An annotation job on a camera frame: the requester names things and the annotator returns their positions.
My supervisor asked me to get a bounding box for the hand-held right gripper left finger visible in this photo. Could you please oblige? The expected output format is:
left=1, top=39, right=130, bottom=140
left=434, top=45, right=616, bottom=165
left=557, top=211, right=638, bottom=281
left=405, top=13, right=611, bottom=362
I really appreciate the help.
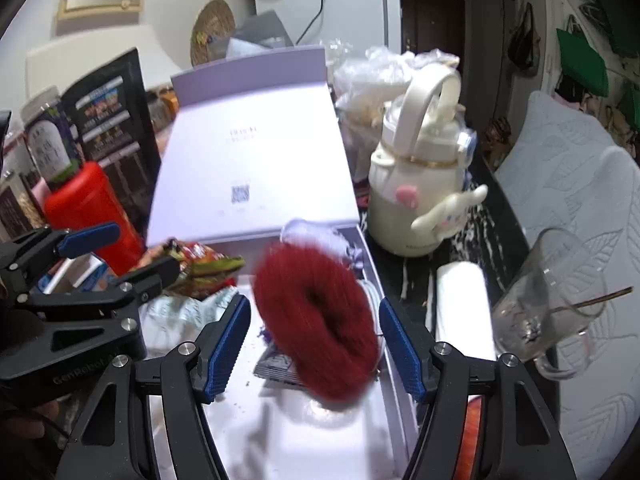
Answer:
left=55, top=296, right=252, bottom=480

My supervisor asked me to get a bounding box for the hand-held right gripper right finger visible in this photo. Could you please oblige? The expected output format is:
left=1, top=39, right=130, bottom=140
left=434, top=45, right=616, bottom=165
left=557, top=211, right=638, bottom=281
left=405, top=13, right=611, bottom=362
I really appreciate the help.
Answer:
left=377, top=296, right=578, bottom=480

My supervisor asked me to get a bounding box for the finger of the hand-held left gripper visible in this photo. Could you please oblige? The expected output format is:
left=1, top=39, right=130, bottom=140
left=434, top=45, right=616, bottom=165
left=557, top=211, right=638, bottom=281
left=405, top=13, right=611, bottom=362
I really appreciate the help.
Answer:
left=17, top=257, right=181, bottom=351
left=0, top=222, right=121, bottom=291

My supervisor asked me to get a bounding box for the white floral packet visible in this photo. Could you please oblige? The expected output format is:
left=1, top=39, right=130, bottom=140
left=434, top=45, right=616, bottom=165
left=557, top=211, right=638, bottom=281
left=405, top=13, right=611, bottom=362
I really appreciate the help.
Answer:
left=142, top=285, right=236, bottom=361

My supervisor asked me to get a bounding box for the brown snack packet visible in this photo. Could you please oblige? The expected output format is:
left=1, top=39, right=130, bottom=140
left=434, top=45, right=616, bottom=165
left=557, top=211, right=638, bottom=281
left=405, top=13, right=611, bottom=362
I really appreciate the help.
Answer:
left=137, top=240, right=246, bottom=301

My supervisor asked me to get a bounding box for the red fluffy scrunchie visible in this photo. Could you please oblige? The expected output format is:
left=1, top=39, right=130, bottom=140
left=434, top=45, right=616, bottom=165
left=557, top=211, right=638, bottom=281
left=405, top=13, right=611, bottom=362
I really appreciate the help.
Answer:
left=253, top=242, right=381, bottom=403

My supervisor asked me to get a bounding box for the purple tasselled sachet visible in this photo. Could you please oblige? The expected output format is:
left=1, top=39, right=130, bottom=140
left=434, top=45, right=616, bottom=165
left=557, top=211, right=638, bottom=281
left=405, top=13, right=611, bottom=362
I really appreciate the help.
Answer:
left=280, top=217, right=368, bottom=281

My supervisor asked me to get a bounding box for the lavender gift box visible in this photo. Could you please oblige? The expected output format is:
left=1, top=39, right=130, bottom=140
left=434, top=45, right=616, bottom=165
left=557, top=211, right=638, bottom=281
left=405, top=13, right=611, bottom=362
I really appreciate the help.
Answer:
left=145, top=45, right=418, bottom=480

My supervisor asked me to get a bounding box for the person's left hand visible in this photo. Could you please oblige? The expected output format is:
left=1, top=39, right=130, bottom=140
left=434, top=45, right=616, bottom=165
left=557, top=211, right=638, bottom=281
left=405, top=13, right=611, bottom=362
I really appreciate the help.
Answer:
left=0, top=387, right=66, bottom=457

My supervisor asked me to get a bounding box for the blue and white box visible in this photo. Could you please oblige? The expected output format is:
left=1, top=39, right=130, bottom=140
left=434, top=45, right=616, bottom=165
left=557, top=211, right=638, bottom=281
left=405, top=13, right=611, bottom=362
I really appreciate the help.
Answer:
left=37, top=252, right=118, bottom=296

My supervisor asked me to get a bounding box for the red container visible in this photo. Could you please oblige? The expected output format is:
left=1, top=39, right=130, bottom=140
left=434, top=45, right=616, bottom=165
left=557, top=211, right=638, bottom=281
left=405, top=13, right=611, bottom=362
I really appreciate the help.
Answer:
left=44, top=161, right=147, bottom=276

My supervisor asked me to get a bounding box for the white paper roll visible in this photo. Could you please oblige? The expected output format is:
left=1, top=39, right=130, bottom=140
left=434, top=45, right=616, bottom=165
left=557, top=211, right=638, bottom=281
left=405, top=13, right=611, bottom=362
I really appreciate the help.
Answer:
left=436, top=261, right=497, bottom=361

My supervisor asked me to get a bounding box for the labelled clear jar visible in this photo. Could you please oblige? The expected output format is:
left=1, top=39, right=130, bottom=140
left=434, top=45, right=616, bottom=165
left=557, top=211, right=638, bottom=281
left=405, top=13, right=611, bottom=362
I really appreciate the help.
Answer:
left=21, top=86, right=85, bottom=183

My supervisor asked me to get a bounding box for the black snack bag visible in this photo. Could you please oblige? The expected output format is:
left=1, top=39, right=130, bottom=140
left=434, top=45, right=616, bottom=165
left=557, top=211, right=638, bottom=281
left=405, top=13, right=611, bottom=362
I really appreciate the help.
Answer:
left=61, top=47, right=163, bottom=241

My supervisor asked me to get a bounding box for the orange snack packet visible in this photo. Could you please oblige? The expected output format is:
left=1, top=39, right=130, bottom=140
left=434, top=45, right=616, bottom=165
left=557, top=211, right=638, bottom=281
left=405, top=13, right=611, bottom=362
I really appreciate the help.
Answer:
left=145, top=87, right=178, bottom=131

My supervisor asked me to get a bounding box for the glass mug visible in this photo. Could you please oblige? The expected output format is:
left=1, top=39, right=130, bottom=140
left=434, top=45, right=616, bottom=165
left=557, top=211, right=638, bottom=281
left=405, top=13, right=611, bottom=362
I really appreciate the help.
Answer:
left=490, top=227, right=608, bottom=381

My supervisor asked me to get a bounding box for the gold spoon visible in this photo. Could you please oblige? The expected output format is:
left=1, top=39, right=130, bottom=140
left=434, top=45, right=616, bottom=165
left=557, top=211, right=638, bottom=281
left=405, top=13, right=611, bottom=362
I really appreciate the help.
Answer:
left=520, top=286, right=635, bottom=336

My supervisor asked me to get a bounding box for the round woven fan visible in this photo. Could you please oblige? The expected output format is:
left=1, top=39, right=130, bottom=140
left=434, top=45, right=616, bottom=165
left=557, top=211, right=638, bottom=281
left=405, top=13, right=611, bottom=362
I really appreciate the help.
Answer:
left=190, top=0, right=236, bottom=67

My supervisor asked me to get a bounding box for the white leaf-embossed pillow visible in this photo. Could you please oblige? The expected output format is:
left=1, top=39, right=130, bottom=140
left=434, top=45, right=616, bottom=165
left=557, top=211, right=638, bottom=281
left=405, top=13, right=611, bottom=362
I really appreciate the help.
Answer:
left=492, top=91, right=640, bottom=480

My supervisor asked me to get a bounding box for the grey paper bag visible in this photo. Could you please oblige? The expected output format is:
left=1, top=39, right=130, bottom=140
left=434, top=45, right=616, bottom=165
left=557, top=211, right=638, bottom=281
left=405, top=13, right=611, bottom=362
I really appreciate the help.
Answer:
left=227, top=10, right=296, bottom=56

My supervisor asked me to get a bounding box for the clear plastic bag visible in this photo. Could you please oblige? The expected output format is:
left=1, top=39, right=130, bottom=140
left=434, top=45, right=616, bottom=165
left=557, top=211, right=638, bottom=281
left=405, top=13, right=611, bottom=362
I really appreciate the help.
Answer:
left=332, top=40, right=461, bottom=126

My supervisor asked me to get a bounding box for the white mini fridge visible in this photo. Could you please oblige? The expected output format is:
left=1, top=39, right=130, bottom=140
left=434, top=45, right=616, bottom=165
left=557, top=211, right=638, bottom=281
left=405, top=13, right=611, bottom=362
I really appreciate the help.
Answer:
left=254, top=0, right=402, bottom=61

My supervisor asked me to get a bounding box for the black hanging bag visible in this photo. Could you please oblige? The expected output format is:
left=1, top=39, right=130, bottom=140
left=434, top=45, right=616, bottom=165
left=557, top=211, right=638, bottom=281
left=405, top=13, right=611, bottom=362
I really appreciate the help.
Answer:
left=507, top=2, right=541, bottom=76

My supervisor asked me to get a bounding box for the brown door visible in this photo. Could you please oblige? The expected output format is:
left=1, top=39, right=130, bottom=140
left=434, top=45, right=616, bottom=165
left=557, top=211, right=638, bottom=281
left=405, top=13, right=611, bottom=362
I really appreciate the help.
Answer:
left=400, top=0, right=468, bottom=58

